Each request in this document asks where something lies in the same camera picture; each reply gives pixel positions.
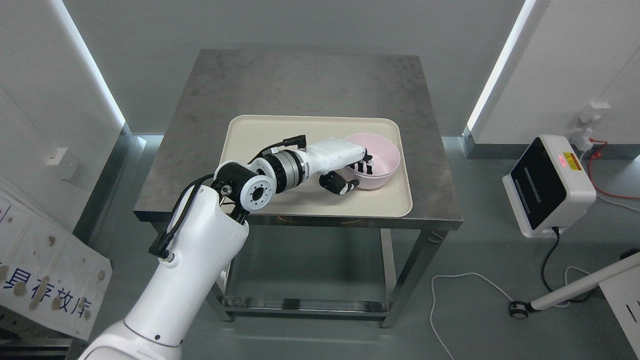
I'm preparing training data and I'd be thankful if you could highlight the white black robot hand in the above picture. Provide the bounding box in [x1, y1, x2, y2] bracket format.
[295, 137, 373, 196]

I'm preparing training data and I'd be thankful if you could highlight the pink bowl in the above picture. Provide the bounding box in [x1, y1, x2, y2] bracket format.
[340, 133, 402, 191]

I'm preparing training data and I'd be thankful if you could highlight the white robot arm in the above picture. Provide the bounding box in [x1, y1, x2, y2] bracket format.
[80, 136, 309, 360]

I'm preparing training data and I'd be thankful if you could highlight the cream plastic tray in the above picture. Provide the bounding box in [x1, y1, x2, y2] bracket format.
[220, 114, 413, 218]

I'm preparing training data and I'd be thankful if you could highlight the stainless steel table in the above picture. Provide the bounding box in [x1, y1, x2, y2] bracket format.
[134, 48, 463, 329]

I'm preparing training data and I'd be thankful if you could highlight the white black charging device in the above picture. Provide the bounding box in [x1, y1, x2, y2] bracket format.
[502, 134, 597, 239]

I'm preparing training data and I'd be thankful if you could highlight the white wheeled stand leg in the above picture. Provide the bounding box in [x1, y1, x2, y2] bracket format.
[509, 251, 640, 320]

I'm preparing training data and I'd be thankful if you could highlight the white printed sign board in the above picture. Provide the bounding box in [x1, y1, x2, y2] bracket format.
[0, 177, 113, 341]

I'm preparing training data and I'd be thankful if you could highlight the white floor cable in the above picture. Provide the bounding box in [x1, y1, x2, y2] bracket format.
[430, 266, 594, 360]

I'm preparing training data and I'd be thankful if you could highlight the black power cable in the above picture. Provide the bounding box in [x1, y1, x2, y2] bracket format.
[541, 227, 591, 305]

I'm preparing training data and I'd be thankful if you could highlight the white wall socket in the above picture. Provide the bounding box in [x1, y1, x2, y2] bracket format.
[45, 146, 81, 183]

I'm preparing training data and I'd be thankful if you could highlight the white wall plug adapter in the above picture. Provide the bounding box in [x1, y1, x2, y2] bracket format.
[569, 101, 611, 153]

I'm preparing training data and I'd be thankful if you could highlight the red cable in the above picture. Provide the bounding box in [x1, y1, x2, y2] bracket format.
[587, 140, 640, 202]

